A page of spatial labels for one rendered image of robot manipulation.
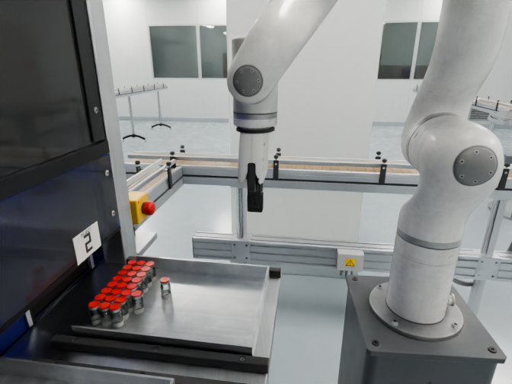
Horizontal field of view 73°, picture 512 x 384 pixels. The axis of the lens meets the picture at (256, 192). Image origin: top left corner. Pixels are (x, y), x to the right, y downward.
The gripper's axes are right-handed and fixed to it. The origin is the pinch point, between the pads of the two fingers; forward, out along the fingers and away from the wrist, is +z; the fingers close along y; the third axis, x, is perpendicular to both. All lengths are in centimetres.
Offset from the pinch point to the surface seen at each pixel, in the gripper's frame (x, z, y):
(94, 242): -34.6, 9.6, 4.9
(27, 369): -34.0, 20.4, 28.4
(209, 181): -34, 24, -82
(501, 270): 102, 62, -86
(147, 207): -32.1, 9.9, -16.2
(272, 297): 4.1, 22.4, 1.4
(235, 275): -5.9, 22.0, -5.6
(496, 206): 93, 31, -87
